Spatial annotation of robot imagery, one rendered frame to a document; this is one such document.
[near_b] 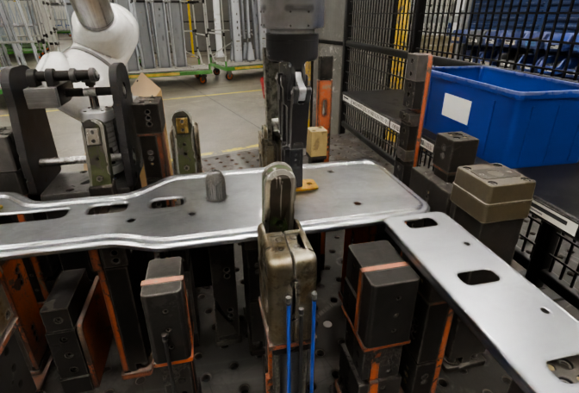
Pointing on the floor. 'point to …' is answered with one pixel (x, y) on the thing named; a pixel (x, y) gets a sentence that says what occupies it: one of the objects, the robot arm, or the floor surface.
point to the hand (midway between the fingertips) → (291, 164)
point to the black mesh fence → (536, 266)
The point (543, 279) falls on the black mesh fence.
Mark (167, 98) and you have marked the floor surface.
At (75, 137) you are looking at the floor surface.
